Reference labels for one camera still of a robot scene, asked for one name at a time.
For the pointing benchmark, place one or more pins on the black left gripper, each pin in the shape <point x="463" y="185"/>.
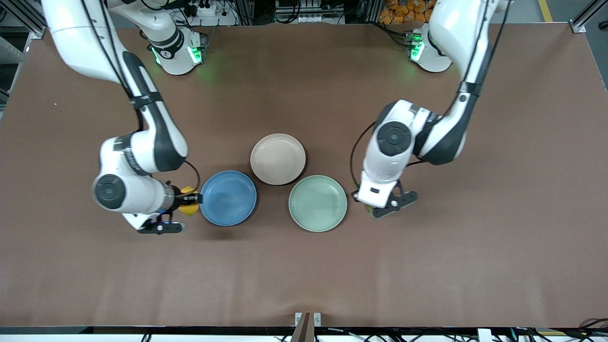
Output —
<point x="354" y="192"/>

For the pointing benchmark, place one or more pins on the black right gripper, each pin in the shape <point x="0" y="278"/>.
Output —
<point x="182" y="200"/>

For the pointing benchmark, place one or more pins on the yellow lemon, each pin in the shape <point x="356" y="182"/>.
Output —
<point x="190" y="210"/>

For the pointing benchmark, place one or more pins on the green lettuce leaf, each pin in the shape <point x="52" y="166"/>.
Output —
<point x="369" y="208"/>

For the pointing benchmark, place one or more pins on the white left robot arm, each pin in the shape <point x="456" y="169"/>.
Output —
<point x="384" y="171"/>

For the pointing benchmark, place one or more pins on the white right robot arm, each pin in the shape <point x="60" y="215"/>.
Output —
<point x="76" y="38"/>

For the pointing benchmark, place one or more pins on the blue plate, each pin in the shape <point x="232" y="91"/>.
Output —
<point x="228" y="198"/>

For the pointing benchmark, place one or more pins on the pale green plate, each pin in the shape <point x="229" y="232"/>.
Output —
<point x="317" y="203"/>

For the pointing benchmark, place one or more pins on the beige plate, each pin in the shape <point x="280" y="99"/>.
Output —
<point x="278" y="159"/>

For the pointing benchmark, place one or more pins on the brown table cover sheet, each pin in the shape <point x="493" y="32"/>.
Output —
<point x="304" y="275"/>

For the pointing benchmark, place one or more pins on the white socket strip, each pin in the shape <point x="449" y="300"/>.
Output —
<point x="313" y="19"/>

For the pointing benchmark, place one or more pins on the white power strip with plugs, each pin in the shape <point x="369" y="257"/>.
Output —
<point x="223" y="19"/>

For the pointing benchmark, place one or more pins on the bag of orange fruits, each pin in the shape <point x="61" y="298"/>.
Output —
<point x="406" y="12"/>

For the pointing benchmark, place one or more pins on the metal bracket with brown post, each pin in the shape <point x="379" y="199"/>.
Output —
<point x="304" y="327"/>

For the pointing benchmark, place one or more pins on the aluminium frame post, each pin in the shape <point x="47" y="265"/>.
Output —
<point x="370" y="10"/>
<point x="244" y="12"/>

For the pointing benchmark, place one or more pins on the aluminium frame profile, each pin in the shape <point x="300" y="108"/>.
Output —
<point x="33" y="28"/>
<point x="578" y="26"/>

